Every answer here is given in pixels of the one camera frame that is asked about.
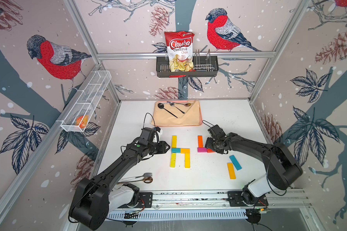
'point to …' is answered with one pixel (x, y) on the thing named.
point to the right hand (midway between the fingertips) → (208, 145)
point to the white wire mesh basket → (86, 100)
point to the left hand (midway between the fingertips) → (169, 144)
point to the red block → (209, 150)
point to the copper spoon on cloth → (186, 104)
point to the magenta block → (202, 150)
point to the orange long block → (232, 173)
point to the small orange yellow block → (185, 150)
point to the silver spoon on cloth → (172, 104)
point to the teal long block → (235, 162)
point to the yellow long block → (187, 160)
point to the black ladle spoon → (161, 106)
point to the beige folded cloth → (177, 113)
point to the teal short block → (175, 150)
